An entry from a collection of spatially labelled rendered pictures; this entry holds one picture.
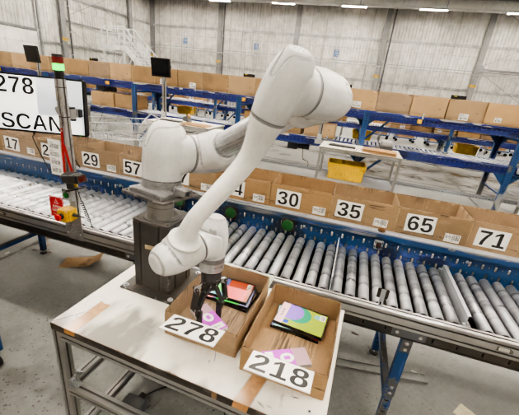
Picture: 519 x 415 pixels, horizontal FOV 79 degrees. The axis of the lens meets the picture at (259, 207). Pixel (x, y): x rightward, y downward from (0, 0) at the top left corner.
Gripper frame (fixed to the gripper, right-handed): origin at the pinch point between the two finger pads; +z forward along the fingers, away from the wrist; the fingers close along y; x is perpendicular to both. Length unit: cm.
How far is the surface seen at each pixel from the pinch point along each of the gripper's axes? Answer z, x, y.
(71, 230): 7, 111, -27
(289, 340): 2.8, -25.1, 19.4
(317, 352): 3.0, -34.8, 24.1
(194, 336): -7.7, -14.1, -13.9
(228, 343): -1.5, -17.6, -2.9
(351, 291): 4, -18, 67
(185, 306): 2.4, 11.1, -4.2
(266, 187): -22, 62, 78
